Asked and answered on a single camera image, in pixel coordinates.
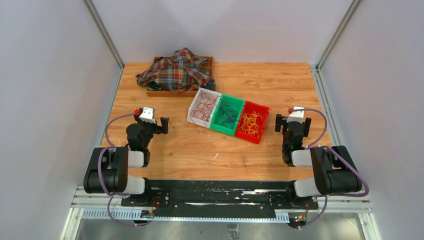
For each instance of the aluminium frame rail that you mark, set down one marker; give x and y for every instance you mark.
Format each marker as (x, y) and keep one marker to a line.
(342, 215)

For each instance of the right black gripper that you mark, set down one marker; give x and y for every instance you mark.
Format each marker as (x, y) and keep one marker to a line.
(281, 120)

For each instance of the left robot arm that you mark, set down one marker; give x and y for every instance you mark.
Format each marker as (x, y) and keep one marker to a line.
(108, 168)

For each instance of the green plastic bin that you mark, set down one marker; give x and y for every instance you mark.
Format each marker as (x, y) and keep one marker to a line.
(227, 114)

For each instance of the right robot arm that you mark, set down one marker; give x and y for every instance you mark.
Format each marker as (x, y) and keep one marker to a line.
(334, 172)

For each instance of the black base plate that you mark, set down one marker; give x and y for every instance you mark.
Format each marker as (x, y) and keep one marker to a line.
(219, 199)

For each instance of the wooden tray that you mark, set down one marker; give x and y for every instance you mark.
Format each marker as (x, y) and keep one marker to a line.
(209, 67)

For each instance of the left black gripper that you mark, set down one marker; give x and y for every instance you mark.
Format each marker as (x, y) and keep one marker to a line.
(157, 128)

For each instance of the white plastic bin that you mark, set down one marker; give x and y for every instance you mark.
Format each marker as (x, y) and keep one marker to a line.
(202, 107)

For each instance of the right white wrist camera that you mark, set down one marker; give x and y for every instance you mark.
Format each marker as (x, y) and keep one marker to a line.
(296, 114)

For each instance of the red plastic bin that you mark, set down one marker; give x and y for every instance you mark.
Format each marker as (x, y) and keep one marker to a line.
(252, 123)

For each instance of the plaid shirt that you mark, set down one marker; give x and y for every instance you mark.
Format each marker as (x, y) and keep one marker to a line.
(184, 71)

